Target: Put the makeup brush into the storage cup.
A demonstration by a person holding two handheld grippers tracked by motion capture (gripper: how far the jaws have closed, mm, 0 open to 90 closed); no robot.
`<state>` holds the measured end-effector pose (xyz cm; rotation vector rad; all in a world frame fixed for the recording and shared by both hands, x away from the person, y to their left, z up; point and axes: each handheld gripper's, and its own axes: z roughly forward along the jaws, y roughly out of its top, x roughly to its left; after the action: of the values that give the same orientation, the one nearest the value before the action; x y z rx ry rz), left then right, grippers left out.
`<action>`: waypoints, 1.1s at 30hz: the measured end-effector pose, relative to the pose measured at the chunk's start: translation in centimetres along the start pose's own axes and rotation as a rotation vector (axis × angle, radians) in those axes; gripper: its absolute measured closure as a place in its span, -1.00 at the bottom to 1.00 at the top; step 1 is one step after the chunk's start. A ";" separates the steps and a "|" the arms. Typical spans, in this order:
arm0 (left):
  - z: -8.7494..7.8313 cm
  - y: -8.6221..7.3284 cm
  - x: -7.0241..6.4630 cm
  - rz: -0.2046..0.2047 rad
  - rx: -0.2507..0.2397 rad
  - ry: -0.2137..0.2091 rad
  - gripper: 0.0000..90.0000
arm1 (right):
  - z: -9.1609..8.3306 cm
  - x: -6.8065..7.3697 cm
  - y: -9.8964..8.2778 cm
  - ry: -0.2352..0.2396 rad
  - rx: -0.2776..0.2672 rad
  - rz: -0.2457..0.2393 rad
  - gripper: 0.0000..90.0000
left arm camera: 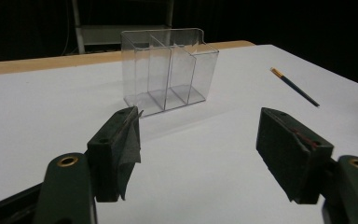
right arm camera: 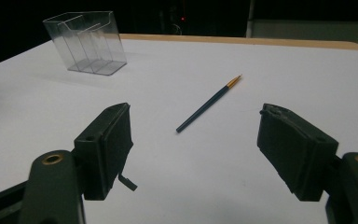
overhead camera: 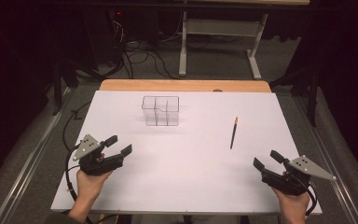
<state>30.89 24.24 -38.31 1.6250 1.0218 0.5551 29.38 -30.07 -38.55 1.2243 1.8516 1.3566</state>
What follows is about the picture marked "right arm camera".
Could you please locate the clear plastic compartment holder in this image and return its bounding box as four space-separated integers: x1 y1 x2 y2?
42 10 128 77

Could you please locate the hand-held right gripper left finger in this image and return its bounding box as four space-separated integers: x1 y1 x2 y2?
74 102 138 201

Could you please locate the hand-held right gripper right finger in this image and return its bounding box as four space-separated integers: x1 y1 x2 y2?
256 103 339 203

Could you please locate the dark blue gold-tipped pen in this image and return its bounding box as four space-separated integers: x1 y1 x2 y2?
175 74 243 134

